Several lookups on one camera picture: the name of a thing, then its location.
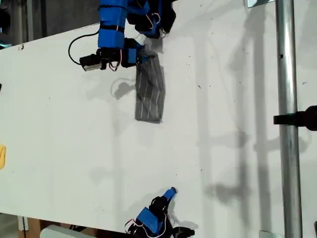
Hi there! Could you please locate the grey white-striped towel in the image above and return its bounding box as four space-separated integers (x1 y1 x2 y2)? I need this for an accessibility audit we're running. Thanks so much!
134 44 166 124

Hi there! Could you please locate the white box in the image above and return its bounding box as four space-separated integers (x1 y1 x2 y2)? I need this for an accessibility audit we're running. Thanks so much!
39 224 99 238

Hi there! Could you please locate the wooden table leg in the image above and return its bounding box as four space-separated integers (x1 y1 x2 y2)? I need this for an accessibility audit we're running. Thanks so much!
17 216 42 238

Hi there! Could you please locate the black clamp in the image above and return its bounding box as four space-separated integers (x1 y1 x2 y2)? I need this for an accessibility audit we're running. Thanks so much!
273 105 317 131

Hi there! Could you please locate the yellow object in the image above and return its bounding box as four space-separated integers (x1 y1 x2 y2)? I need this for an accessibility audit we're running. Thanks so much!
0 144 7 171

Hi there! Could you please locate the black camera box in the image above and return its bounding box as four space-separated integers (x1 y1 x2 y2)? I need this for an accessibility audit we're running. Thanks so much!
79 53 107 72
173 227 196 238

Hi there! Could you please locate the black camera cable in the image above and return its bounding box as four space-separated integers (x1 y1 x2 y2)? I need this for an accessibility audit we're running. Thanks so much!
68 31 100 65

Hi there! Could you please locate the steel post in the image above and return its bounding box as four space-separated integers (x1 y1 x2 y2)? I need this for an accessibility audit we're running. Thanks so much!
275 0 303 238

